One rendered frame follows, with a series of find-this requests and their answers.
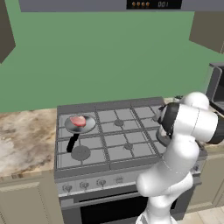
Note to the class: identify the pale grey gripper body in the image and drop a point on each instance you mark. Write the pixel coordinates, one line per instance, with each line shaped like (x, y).
(162, 137)

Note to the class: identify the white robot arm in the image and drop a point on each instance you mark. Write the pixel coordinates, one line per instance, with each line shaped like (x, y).
(180, 157)

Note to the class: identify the grey range cooker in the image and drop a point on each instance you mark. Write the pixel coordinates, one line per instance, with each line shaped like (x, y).
(122, 137)

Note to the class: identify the grey cooker knob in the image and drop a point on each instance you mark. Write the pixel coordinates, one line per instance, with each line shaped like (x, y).
(84, 185)
(67, 188)
(196, 167)
(101, 183)

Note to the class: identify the beige base cupboard door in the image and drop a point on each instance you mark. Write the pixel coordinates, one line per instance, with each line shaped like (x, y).
(22, 204)
(208, 180)

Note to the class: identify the dark grey microwave oven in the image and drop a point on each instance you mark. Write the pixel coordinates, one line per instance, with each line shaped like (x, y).
(216, 87)

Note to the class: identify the red raw steak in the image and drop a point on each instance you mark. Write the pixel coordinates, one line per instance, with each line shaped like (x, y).
(78, 121)

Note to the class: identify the black oven door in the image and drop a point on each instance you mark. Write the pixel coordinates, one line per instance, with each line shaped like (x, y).
(110, 211)

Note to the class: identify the grey extractor hood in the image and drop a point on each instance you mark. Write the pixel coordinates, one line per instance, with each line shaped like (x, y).
(87, 5)

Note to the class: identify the brown wall cupboard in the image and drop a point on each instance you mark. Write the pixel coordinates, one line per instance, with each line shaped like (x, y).
(208, 30)
(5, 32)

